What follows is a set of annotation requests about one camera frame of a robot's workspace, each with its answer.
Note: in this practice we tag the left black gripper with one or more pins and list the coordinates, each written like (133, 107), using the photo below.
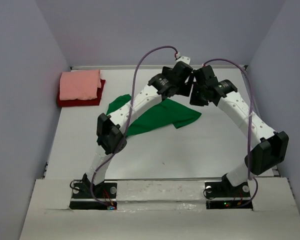
(185, 90)

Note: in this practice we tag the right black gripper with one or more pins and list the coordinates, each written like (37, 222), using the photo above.
(193, 100)

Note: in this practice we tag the green t-shirt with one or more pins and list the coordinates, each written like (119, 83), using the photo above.
(168, 112)

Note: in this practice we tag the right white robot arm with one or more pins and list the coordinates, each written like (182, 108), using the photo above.
(267, 147)

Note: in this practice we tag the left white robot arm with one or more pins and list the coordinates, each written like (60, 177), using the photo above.
(112, 129)

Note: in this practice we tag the dark red folded t-shirt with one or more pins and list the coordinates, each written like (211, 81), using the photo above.
(81, 103)

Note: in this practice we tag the pink folded t-shirt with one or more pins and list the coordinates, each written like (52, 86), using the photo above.
(79, 85)

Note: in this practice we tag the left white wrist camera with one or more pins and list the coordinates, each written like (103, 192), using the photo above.
(184, 59)

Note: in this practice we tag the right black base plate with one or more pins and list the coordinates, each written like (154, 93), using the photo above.
(219, 199)

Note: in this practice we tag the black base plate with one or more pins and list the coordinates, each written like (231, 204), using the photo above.
(219, 199)
(104, 196)

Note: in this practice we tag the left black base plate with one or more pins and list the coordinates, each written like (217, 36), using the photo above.
(104, 196)

